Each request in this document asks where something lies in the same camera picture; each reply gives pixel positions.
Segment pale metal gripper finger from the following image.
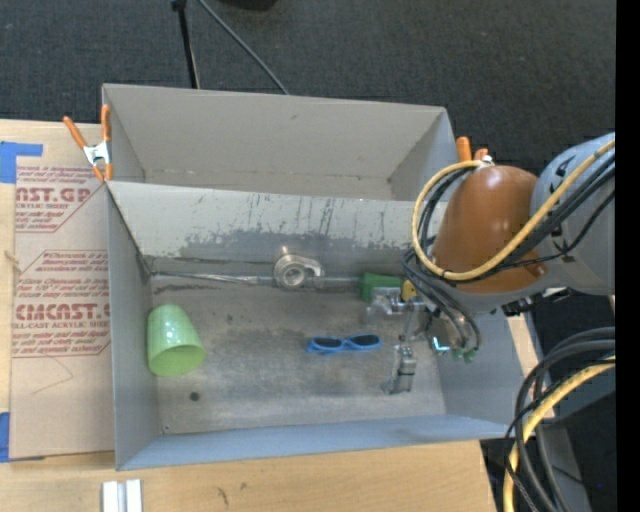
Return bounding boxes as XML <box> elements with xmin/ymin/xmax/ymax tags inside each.
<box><xmin>381</xmin><ymin>344</ymin><xmax>420</xmax><ymax>396</ymax></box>
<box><xmin>366</xmin><ymin>287</ymin><xmax>425</xmax><ymax>319</ymax></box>

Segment green block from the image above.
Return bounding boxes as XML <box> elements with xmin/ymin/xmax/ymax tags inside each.
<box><xmin>358</xmin><ymin>271</ymin><xmax>404</xmax><ymax>304</ymax></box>

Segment blue sunglasses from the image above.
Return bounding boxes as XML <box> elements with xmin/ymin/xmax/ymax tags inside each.
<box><xmin>305</xmin><ymin>333</ymin><xmax>383</xmax><ymax>356</ymax></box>

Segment grey metal bin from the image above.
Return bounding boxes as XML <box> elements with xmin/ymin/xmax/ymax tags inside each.
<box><xmin>101</xmin><ymin>83</ymin><xmax>526</xmax><ymax>472</ymax></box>

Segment light green plastic cup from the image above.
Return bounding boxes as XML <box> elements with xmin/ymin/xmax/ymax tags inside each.
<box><xmin>146</xmin><ymin>303</ymin><xmax>207</xmax><ymax>378</ymax></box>

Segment brown cardboard board red print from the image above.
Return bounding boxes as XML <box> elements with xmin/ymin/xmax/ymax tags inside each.
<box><xmin>0</xmin><ymin>118</ymin><xmax>117</xmax><ymax>464</ymax></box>

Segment black cylinder on white bracket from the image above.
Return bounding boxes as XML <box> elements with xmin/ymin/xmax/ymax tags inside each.
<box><xmin>501</xmin><ymin>295</ymin><xmax>535</xmax><ymax>317</ymax></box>

